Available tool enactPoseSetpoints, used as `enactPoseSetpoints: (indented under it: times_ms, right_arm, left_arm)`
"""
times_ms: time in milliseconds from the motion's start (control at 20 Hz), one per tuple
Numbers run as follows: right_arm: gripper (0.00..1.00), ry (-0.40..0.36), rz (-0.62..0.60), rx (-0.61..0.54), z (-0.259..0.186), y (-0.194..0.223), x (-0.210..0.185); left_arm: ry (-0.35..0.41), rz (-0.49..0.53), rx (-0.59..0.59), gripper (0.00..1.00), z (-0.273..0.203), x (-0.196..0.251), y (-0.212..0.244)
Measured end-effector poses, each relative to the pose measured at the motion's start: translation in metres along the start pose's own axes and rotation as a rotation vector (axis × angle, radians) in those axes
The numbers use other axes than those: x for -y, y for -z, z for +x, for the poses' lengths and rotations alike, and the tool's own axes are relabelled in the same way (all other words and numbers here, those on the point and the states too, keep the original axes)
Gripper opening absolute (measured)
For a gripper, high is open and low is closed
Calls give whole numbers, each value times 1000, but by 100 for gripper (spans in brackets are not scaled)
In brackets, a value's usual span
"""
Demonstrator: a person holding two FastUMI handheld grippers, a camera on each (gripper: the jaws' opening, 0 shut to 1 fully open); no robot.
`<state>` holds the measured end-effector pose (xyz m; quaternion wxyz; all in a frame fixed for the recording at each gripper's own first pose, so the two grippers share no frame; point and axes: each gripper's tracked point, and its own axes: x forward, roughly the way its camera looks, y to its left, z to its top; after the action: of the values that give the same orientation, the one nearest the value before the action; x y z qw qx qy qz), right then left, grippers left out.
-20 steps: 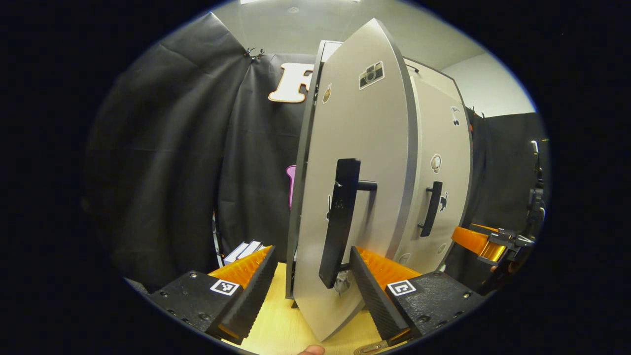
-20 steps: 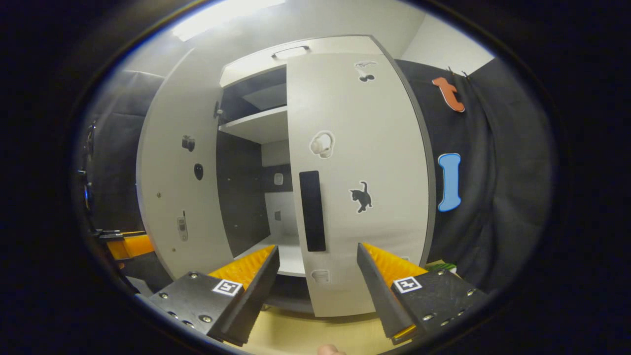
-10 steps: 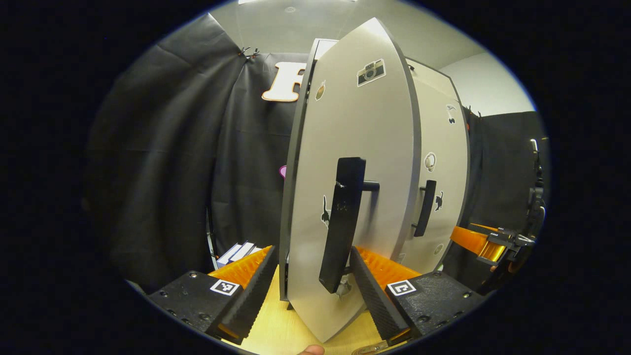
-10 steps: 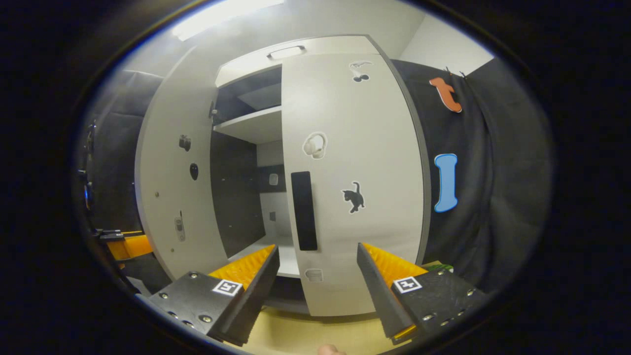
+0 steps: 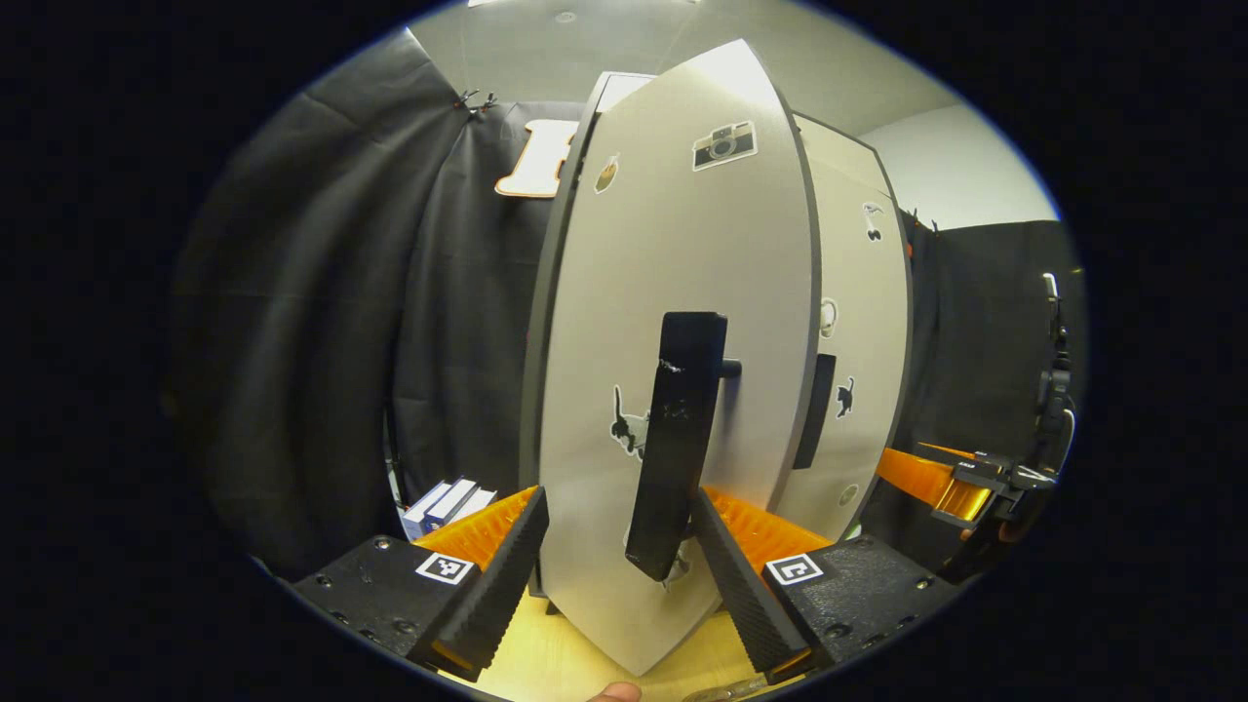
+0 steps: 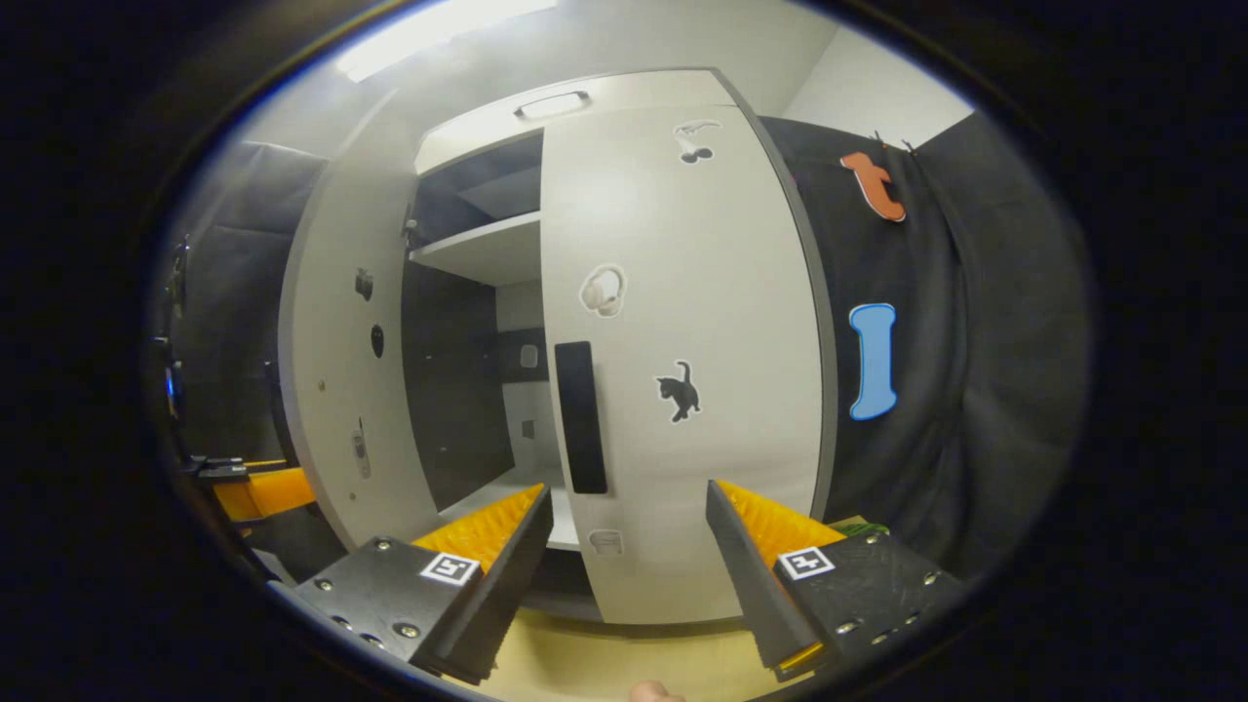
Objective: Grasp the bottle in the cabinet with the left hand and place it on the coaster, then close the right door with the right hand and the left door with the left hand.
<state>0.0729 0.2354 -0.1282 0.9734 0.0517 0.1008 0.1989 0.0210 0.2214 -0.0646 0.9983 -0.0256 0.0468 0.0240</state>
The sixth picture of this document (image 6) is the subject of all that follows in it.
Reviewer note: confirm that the green striped toy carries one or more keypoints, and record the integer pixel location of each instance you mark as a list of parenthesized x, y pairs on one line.
[(863, 529)]

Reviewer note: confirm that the white cabinet drawer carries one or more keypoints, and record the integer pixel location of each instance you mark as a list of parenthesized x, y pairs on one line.
[(468, 136)]

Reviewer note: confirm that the metal door hinge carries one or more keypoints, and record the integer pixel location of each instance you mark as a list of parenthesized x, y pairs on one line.
[(412, 232)]

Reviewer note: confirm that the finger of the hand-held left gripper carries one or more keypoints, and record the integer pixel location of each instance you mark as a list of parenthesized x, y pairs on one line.
[(219, 468), (268, 495)]

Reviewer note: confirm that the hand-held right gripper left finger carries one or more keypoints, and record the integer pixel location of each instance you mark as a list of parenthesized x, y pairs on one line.
[(507, 585)]

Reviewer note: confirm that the white cabinet door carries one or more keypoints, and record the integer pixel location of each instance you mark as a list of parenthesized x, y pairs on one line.
[(721, 292), (331, 292)]

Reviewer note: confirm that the white cabinet shelf board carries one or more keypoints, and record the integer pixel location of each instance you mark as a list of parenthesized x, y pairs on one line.
[(483, 249)]

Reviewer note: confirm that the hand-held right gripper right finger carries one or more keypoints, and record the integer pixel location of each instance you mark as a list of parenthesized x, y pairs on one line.
[(751, 595)]

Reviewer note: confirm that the white cabinet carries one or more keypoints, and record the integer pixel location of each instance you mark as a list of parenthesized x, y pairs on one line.
[(453, 390)]

